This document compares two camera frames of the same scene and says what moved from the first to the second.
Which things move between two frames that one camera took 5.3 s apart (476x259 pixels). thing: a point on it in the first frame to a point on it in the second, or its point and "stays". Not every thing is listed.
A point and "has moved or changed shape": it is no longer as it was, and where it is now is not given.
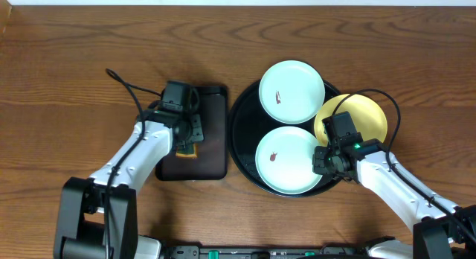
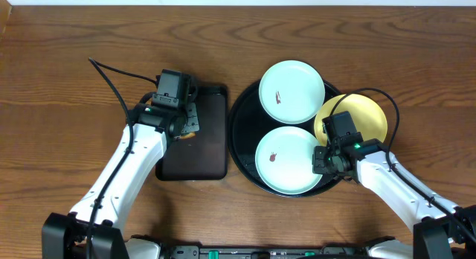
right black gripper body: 325,162 stays
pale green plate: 284,160 stays
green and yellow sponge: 187,150 has moved or changed shape
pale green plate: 291,91 stays
